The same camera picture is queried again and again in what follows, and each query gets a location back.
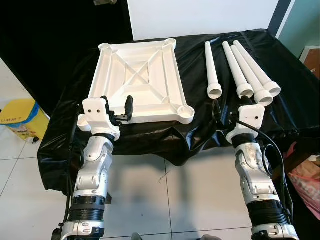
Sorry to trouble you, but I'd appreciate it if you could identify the white plastic table top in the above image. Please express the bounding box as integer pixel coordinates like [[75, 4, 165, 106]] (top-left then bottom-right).
[[76, 38, 196, 134]]

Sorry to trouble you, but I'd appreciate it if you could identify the white plastic table leg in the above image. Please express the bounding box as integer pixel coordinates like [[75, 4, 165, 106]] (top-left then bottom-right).
[[204, 41, 223, 99], [222, 41, 255, 99], [230, 45, 274, 107], [233, 40, 282, 98]]

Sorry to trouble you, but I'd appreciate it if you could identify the black glossy tablecloth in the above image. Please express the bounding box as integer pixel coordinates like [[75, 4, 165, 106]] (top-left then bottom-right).
[[37, 28, 320, 193]]

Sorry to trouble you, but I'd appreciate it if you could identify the brown wooden table leg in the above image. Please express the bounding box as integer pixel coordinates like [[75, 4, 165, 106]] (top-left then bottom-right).
[[272, 150, 308, 183]]

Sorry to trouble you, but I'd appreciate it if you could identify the yellow cardboard box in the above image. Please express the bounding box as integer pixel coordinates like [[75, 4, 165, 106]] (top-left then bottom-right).
[[0, 98, 51, 143]]

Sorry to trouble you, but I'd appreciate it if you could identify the black door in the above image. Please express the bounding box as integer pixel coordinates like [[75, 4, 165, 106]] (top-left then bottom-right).
[[0, 0, 133, 116]]

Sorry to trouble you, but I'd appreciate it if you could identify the brown white-framed cabinet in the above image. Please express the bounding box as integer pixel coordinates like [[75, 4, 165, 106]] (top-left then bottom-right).
[[300, 46, 320, 78]]

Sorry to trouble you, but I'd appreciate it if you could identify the pink plastic bag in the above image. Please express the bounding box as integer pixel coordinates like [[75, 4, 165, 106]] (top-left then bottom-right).
[[285, 142, 320, 221]]

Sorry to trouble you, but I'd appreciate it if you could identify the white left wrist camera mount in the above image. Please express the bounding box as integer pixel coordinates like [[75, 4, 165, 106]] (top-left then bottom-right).
[[82, 97, 122, 141]]

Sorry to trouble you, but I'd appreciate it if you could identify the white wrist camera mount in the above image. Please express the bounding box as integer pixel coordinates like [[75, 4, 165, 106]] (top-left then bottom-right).
[[82, 97, 122, 141], [227, 104, 266, 144]]

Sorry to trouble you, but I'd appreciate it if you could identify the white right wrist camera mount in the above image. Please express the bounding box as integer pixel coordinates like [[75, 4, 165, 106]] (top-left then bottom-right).
[[227, 104, 266, 144]]

